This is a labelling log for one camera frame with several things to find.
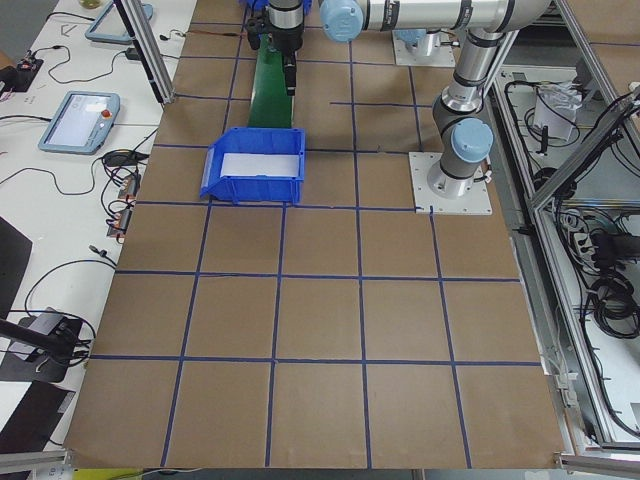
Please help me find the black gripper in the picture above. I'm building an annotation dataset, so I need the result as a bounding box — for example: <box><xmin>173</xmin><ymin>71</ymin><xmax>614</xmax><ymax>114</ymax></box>
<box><xmin>270</xmin><ymin>23</ymin><xmax>304</xmax><ymax>96</ymax></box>

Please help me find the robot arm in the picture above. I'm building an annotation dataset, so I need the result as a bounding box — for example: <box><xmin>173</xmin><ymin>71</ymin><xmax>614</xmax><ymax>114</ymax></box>
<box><xmin>319</xmin><ymin>1</ymin><xmax>549</xmax><ymax>199</ymax></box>

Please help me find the green conveyor belt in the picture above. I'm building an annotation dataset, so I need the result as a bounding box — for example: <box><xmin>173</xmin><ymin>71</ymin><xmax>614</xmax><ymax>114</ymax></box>
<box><xmin>247</xmin><ymin>36</ymin><xmax>293</xmax><ymax>128</ymax></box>

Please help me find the blue right plastic bin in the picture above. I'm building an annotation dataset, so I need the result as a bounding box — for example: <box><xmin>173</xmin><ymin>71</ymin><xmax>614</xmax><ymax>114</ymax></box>
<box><xmin>239</xmin><ymin>0</ymin><xmax>313</xmax><ymax>15</ymax></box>

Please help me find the blue plastic bin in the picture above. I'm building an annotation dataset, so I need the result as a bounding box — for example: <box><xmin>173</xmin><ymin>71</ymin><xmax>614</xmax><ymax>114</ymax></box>
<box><xmin>200</xmin><ymin>127</ymin><xmax>306</xmax><ymax>204</ymax></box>
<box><xmin>239</xmin><ymin>0</ymin><xmax>313</xmax><ymax>15</ymax></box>

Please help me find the blue left plastic bin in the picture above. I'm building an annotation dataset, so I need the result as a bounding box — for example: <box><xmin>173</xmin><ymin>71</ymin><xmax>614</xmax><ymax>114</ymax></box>
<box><xmin>200</xmin><ymin>127</ymin><xmax>306</xmax><ymax>204</ymax></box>

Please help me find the white foam pad left bin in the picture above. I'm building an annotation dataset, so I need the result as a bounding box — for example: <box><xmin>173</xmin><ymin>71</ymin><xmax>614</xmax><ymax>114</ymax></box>
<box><xmin>220</xmin><ymin>153</ymin><xmax>299</xmax><ymax>177</ymax></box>

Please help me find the far teach pendant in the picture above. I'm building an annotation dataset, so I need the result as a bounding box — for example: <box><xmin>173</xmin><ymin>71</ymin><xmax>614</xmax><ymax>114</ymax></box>
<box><xmin>85</xmin><ymin>2</ymin><xmax>132</xmax><ymax>45</ymax></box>

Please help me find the teach pendant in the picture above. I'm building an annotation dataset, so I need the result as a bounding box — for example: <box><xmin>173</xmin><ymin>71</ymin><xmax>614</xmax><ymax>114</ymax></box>
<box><xmin>85</xmin><ymin>2</ymin><xmax>132</xmax><ymax>45</ymax></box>
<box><xmin>38</xmin><ymin>91</ymin><xmax>120</xmax><ymax>155</ymax></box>

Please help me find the near teach pendant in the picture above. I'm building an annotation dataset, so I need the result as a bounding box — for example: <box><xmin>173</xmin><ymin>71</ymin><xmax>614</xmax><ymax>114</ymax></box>
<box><xmin>38</xmin><ymin>91</ymin><xmax>120</xmax><ymax>155</ymax></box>

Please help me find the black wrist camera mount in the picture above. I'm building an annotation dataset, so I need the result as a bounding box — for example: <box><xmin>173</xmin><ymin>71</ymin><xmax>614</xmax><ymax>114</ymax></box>
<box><xmin>245</xmin><ymin>15</ymin><xmax>271</xmax><ymax>51</ymax></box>

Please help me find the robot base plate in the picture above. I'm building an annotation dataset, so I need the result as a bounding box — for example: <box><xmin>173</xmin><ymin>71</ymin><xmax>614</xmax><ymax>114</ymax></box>
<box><xmin>393</xmin><ymin>29</ymin><xmax>460</xmax><ymax>68</ymax></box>
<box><xmin>409</xmin><ymin>152</ymin><xmax>493</xmax><ymax>216</ymax></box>

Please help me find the aluminium frame left post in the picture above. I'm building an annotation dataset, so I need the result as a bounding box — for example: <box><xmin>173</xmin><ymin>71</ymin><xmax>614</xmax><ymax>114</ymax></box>
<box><xmin>114</xmin><ymin>0</ymin><xmax>175</xmax><ymax>105</ymax></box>

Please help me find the aluminium frame right structure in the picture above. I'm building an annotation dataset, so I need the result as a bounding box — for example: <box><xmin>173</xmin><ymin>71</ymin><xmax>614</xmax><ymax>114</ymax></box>
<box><xmin>493</xmin><ymin>1</ymin><xmax>639</xmax><ymax>478</ymax></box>

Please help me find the black camera stand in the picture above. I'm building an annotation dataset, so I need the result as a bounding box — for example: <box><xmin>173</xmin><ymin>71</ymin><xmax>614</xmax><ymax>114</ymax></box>
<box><xmin>1</xmin><ymin>308</ymin><xmax>86</xmax><ymax>383</ymax></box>

